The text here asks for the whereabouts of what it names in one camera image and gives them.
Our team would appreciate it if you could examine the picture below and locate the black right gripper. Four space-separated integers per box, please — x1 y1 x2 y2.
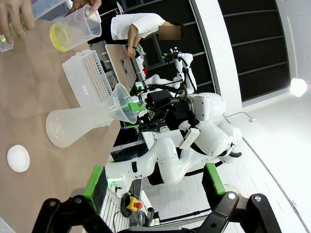
126 90 194 132

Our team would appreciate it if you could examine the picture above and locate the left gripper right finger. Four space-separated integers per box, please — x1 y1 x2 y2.
199 163 282 233

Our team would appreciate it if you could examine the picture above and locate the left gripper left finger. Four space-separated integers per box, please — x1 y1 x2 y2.
31 166 115 233

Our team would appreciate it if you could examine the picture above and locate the translucent plastic funnel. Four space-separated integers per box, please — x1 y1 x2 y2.
101 83 138 125

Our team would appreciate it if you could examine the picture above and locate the translucent plastic conical flask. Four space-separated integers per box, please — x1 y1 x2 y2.
46 104 122 149

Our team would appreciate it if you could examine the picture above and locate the white round flask cap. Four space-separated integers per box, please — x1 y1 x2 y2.
6 145 31 173

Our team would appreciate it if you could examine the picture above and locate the clear plastic measuring beaker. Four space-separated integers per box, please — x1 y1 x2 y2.
49 4 103 53

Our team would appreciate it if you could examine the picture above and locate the clear plastic graduated cylinder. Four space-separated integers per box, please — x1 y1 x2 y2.
0 0 70 53

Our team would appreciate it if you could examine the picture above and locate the person's left hand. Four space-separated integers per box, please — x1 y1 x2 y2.
65 0 102 17

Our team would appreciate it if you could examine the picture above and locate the person's right hand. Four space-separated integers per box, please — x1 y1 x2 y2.
0 0 35 43

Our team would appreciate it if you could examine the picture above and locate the yellow emergency stop button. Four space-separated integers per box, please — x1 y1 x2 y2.
127 195 144 212

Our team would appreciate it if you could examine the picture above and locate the white perforated plastic basket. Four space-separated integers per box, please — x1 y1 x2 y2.
62 49 114 109

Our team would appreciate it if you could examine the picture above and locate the person in white shirt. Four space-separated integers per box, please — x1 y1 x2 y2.
110 13 185 59

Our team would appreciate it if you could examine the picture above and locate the round white lamp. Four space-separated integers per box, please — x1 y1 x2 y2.
290 77 308 98

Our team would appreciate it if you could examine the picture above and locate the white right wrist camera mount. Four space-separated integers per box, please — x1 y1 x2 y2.
179 128 201 150

